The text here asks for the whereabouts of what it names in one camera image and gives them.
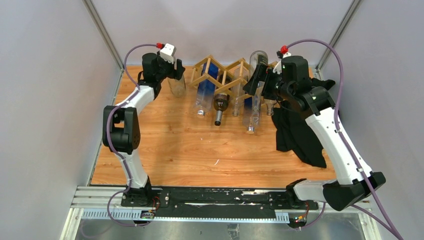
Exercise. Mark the clear glass bottle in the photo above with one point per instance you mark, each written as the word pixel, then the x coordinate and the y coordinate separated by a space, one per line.
pixel 177 86

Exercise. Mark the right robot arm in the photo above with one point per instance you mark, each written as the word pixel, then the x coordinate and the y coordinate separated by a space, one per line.
pixel 355 180

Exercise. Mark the dark labelled clear bottle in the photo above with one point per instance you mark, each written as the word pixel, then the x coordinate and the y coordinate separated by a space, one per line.
pixel 258 62

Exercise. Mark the wooden wine rack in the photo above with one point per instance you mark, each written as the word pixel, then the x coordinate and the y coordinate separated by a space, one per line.
pixel 232 74

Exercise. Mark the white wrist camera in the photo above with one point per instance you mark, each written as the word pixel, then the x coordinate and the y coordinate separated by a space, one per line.
pixel 167 53
pixel 277 69

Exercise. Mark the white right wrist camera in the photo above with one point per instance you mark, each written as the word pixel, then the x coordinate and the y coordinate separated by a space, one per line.
pixel 277 69

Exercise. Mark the blue square glass bottle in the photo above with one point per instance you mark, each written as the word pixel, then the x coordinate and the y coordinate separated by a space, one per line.
pixel 205 92

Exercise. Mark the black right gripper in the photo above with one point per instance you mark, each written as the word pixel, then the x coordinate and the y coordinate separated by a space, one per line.
pixel 258 75

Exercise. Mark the dark green cloth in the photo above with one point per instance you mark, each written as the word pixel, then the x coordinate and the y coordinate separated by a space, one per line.
pixel 292 131

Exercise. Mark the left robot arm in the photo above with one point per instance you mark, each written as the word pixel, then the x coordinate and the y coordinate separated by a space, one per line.
pixel 121 129

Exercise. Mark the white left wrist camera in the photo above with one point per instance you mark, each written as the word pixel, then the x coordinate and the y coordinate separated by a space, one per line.
pixel 167 53

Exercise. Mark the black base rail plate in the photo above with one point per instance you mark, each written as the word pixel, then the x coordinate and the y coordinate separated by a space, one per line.
pixel 215 202

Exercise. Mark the olive wine bottle silver neck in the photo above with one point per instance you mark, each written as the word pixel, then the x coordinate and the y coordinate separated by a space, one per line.
pixel 220 103

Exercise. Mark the small clear bottle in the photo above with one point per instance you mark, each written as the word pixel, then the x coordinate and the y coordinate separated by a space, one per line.
pixel 237 90

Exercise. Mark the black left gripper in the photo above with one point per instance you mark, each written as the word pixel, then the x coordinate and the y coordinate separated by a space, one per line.
pixel 176 73

